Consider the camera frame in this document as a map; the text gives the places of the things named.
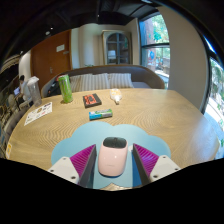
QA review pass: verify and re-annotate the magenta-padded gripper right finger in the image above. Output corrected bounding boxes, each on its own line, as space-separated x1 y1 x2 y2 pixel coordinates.
131 142 181 186

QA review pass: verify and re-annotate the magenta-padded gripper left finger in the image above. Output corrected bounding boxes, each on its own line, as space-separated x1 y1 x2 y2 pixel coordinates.
47 143 98 188

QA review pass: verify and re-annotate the pink computer mouse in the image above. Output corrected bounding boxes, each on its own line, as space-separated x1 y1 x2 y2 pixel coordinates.
97 136 129 178

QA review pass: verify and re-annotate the blue cloud-shaped mouse pad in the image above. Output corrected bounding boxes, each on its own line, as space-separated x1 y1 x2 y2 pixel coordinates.
50 120 172 190

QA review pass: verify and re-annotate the small green-blue pack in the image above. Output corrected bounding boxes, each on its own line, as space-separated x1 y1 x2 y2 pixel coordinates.
88 108 114 121

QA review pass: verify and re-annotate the white sticker sheet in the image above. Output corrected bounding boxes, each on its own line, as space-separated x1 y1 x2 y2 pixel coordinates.
23 101 54 127

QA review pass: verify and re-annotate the black and red flat box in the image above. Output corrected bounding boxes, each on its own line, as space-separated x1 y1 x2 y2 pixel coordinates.
82 92 103 109

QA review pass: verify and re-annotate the grey tufted chair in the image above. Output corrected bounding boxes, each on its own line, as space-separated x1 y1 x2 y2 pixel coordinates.
0 106 30 148

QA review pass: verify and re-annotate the green drink can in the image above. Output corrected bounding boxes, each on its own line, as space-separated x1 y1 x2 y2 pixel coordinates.
57 74 74 104

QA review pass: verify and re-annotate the striped cushion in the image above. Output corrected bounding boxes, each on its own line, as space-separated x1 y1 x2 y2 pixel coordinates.
108 72 135 90
79 73 111 92
69 74 83 93

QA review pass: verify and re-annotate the group of white chairs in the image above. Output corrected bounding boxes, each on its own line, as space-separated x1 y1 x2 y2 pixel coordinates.
5 91 34 113

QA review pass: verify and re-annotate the clear plastic shaker bottle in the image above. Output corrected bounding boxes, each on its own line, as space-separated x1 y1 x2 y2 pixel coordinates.
26 76 43 108

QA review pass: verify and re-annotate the dark-framed glass window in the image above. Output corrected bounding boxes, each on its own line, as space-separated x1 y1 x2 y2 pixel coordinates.
202 36 224 159
138 13 171 76

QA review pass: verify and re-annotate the brown curved sofa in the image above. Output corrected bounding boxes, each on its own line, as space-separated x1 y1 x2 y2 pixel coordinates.
40 64 166 98

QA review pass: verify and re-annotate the person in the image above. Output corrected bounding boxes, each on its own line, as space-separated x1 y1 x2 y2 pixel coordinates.
18 74 30 101

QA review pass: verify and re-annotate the laptop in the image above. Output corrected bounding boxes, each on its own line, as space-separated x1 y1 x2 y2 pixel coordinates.
13 85 22 97

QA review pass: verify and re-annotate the brown wooden door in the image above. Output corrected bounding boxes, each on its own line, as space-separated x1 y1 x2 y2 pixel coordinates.
30 29 73 91

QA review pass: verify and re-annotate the arched glass-door cabinet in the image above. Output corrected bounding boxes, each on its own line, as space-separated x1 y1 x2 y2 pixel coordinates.
101 30 133 66

